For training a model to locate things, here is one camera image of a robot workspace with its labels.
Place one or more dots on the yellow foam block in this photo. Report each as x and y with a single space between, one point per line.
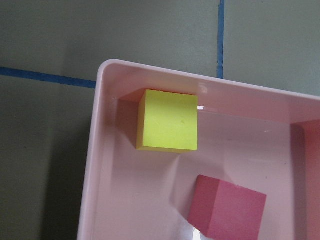
167 122

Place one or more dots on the pink plastic bin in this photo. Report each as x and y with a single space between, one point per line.
263 139

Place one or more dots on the red foam block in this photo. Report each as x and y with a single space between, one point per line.
221 210

